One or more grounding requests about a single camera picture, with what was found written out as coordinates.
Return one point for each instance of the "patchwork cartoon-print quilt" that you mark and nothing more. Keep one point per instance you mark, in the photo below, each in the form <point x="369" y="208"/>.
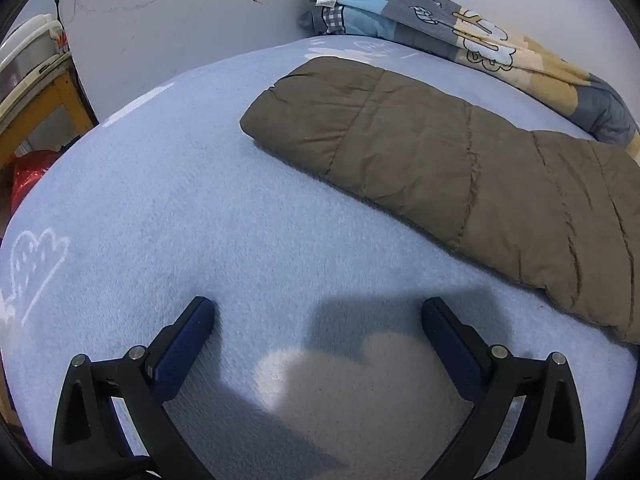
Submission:
<point x="400" y="15"/>

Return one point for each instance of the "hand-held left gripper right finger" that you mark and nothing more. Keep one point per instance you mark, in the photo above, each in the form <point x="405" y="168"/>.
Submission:
<point x="452" y="352"/>

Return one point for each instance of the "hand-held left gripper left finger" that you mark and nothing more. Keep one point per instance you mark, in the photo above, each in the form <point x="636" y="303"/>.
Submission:
<point x="182" y="355"/>

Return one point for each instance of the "red plastic bag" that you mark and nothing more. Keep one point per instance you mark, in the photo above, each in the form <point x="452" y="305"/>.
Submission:
<point x="30" y="175"/>

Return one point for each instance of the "yellow wooden stand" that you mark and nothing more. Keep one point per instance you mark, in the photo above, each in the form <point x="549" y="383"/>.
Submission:
<point x="65" y="95"/>

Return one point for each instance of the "white plastic container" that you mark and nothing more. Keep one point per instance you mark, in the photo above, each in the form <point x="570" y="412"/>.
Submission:
<point x="25" y="55"/>

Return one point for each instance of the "light blue cloud-print blanket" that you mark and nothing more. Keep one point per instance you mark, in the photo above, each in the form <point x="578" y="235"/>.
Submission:
<point x="175" y="210"/>

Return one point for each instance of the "brown quilted puffer jacket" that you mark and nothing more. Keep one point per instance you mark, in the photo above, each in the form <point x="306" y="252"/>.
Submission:
<point x="425" y="160"/>

